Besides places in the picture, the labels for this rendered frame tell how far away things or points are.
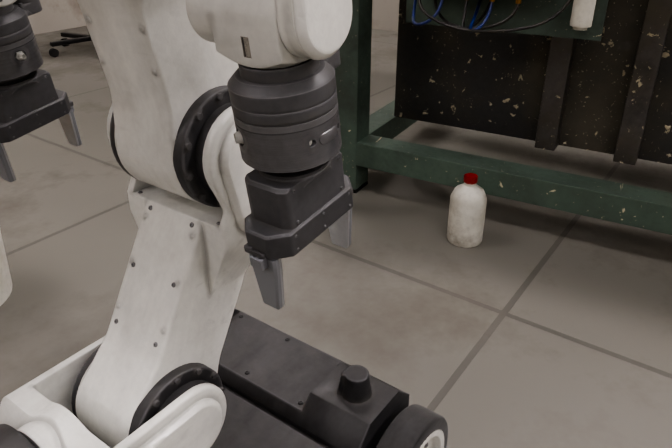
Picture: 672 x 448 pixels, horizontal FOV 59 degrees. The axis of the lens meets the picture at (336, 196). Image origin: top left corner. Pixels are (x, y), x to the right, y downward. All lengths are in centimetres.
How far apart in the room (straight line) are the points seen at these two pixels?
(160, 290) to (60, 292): 89
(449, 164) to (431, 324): 57
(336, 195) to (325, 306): 92
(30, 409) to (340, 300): 84
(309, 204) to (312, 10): 18
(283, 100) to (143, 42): 22
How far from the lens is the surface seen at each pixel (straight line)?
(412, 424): 92
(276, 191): 50
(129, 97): 71
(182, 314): 76
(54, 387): 87
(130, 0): 63
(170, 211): 77
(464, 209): 166
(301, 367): 101
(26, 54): 85
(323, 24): 44
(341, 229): 62
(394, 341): 136
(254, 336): 108
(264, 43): 45
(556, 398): 130
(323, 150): 49
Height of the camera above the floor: 87
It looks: 26 degrees down
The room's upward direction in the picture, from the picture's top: straight up
